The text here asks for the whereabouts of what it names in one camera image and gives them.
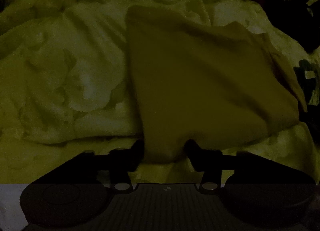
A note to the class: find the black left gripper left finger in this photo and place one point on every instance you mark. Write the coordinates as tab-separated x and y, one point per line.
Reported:
112	170

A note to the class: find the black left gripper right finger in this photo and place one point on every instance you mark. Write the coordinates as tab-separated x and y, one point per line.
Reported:
212	163

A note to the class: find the small tan garment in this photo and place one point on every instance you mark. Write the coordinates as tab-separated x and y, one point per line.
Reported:
221	86

